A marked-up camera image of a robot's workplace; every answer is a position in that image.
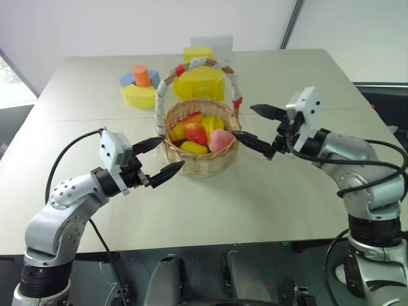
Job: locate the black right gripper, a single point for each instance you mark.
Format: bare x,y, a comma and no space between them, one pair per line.
287,135

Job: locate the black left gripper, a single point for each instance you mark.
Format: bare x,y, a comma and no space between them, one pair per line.
132,175

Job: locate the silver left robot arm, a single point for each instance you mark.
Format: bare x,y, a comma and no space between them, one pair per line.
57,220

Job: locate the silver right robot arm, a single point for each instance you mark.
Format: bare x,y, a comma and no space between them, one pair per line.
354,153

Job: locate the small yellow toy fruit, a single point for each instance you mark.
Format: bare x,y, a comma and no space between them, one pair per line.
192,147

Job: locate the yellow orange toy mango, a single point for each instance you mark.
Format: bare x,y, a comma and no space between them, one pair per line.
183,127

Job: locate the pink toy peach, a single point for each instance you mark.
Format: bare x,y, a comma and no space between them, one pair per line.
220,140

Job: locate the red yellow toy fruit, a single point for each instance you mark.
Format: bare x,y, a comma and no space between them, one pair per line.
196,133

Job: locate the yellow toy star fruit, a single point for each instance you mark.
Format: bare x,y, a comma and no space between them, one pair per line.
214,123

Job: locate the yellow curved foam block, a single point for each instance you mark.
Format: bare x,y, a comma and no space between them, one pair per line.
138,96

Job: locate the large yellow foam block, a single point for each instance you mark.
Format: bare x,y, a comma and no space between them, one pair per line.
197,83

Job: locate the orange foam cylinder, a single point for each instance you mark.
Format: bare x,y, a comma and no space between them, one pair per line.
142,76

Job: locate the blue foam block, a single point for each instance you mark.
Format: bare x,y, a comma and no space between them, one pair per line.
127,78

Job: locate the pale white foam block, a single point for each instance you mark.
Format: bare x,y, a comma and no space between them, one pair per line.
220,46

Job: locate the yellow foam cube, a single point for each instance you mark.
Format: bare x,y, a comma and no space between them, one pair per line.
197,53

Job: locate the dark rounded shape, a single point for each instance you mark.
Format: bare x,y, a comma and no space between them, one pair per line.
165,280
245,280

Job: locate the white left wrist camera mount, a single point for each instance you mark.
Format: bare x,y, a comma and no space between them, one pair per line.
110,146

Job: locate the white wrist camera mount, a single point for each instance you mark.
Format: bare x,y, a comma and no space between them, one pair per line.
110,146
307,105

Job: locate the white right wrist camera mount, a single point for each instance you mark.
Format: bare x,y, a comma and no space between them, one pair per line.
307,105

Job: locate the grey window frame bar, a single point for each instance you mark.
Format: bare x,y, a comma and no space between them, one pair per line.
291,24

